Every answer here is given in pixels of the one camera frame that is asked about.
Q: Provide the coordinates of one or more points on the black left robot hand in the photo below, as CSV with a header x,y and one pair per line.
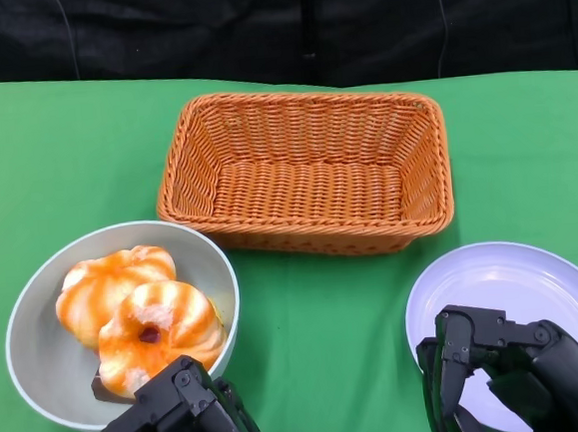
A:
x,y
184,414

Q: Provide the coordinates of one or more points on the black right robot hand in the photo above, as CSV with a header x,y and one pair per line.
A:
x,y
551,370

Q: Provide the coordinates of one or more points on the pale green bowl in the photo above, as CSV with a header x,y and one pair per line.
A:
x,y
45,365

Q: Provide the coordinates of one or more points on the orange striped round bread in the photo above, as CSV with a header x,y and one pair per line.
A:
x,y
104,285

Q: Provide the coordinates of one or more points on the brown chocolate cake slice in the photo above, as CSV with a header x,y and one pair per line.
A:
x,y
105,390

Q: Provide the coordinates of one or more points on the lilac round plate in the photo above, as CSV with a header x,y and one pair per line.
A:
x,y
504,279

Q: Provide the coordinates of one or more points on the orange wicker basket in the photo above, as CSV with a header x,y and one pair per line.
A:
x,y
306,184

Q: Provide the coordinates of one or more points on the green tablecloth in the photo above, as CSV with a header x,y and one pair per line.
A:
x,y
54,159

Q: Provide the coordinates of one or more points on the black backdrop cloth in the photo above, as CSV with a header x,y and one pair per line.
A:
x,y
204,27

